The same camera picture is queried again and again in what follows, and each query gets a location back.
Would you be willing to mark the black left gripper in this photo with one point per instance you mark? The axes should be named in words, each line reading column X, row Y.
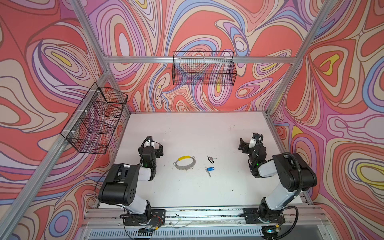
column 151, row 147

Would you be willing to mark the large keyring with yellow sleeve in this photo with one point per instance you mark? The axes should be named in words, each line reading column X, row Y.
column 185, row 163

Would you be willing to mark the key with blue tag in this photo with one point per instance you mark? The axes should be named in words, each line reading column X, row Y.
column 209, row 170

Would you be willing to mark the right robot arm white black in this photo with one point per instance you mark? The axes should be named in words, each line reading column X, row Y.
column 294, row 174

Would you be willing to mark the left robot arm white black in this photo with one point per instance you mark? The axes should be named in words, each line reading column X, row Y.
column 120, row 187

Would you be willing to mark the key with black tag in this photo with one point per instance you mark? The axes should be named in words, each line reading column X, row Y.
column 211, row 159

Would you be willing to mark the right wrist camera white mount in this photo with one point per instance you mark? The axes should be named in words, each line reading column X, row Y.
column 257, row 139

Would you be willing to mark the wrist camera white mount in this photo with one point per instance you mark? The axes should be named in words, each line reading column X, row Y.
column 149, row 142
column 257, row 139

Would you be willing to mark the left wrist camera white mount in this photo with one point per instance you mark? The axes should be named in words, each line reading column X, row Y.
column 149, row 142

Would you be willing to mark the black wire basket left wall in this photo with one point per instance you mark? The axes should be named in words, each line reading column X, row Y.
column 96, row 121

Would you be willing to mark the black wire basket wall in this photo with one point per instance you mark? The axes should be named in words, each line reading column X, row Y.
column 96, row 121
column 207, row 68

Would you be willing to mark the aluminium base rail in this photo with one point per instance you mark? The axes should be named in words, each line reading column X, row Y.
column 305, row 222

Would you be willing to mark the black wire basket back wall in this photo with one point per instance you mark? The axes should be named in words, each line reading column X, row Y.
column 207, row 68

